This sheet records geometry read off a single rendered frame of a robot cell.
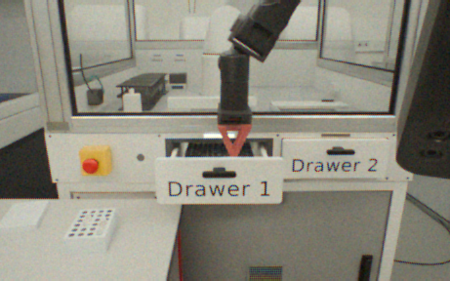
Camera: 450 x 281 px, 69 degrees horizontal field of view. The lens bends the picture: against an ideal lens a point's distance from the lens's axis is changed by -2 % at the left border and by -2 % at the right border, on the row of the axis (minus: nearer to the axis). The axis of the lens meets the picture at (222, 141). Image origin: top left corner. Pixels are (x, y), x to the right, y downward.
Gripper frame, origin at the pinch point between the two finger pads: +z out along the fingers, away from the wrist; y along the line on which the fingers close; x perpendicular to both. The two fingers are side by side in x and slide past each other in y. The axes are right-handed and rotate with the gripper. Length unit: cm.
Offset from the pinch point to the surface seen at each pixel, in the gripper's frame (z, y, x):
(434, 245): 97, 99, -129
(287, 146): 5.3, 16.9, -15.4
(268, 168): 5.3, 2.6, -8.3
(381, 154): 7.4, 16.6, -41.1
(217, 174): 5.2, -0.9, 3.4
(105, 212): 16.6, 2.6, 29.4
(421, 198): 91, 146, -147
